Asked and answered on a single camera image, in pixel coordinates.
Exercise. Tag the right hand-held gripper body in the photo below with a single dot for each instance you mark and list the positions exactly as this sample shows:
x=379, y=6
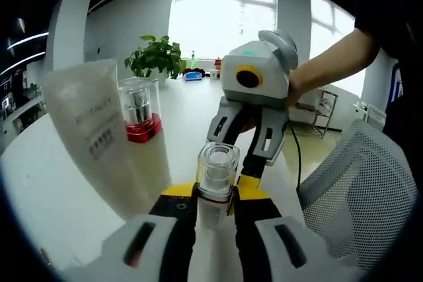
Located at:
x=257, y=74

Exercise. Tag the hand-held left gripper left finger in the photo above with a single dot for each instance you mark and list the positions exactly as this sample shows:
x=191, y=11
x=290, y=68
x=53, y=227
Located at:
x=155, y=235

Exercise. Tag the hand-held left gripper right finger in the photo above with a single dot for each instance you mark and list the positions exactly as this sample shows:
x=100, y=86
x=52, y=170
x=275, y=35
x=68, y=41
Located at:
x=264, y=235

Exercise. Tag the white pump skincare bottle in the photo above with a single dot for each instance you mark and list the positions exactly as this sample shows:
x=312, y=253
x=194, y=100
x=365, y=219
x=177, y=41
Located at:
x=216, y=193

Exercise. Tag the white skincare tube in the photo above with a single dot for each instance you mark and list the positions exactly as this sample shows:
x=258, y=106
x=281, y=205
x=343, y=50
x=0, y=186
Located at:
x=99, y=136

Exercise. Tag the green spray bottle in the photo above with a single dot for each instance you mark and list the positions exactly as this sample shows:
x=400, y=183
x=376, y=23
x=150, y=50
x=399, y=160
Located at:
x=192, y=61

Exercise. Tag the person's right hand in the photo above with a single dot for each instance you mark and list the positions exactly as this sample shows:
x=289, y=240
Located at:
x=302, y=80

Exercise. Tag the small red box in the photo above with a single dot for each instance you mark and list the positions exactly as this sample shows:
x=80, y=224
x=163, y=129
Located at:
x=217, y=63

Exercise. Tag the blue box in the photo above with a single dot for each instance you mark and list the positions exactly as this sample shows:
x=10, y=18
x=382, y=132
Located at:
x=193, y=76

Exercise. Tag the metal rack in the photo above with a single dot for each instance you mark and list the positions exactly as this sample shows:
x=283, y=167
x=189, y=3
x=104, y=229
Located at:
x=322, y=110

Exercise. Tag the potted green plant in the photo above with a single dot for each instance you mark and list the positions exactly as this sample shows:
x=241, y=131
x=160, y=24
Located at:
x=155, y=55

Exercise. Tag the white mesh office chair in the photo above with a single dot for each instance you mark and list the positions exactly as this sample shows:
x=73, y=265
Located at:
x=357, y=179

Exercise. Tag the person's dark shirt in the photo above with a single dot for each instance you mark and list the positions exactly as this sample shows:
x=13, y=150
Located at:
x=396, y=31

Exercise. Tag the ceiling light strip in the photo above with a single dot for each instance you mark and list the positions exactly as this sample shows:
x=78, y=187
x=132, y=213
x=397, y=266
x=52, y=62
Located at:
x=28, y=40
x=23, y=62

